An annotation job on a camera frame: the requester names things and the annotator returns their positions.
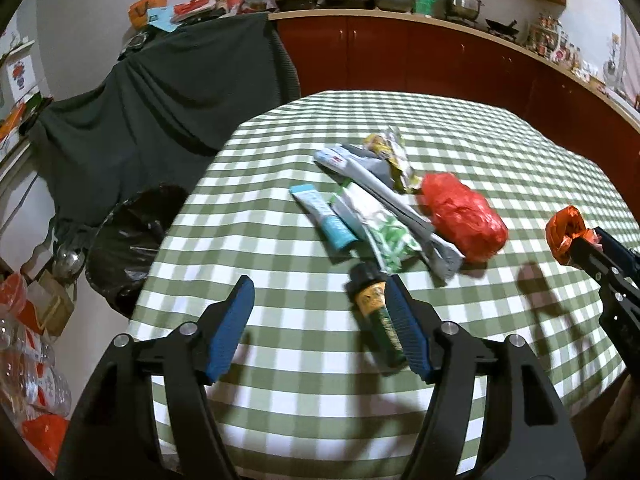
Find red lower kitchen cabinets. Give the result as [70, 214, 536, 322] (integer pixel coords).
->
[273, 12, 639, 203]

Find yellow white tied wrapper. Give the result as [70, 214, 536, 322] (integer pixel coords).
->
[384, 127, 422, 194]

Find spice bottle rack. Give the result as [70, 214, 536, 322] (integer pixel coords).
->
[525, 14, 582, 73]

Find dark green draped cloth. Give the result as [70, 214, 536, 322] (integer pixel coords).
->
[28, 13, 300, 237]

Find green checkered tablecloth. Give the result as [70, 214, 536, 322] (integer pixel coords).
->
[128, 91, 639, 479]

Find dark green glass bottle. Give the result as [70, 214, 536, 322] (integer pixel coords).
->
[346, 261, 406, 370]

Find orange paper bag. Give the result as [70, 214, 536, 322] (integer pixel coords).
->
[128, 0, 167, 29]

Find green white snack wrapper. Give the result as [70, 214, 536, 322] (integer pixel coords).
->
[329, 182, 421, 274]

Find yellow snack wrapper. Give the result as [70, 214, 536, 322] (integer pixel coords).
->
[363, 131, 400, 165]

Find teal tube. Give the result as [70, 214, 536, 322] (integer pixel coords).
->
[290, 184, 357, 252]

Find orange plastic bag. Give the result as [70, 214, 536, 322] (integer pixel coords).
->
[544, 205, 602, 266]

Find black lined trash bin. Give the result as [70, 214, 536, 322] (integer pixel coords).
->
[86, 184, 188, 318]

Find red plastic bag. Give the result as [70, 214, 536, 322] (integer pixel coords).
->
[418, 172, 508, 264]

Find black wok on stove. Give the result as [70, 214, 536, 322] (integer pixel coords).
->
[485, 18, 520, 40]

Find metal kettle on floor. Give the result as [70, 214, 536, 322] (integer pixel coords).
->
[52, 244, 86, 284]

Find stainless steel steamer pot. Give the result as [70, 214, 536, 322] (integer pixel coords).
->
[444, 0, 483, 22]

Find grey white wrapper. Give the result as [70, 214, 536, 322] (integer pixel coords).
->
[314, 146, 464, 283]

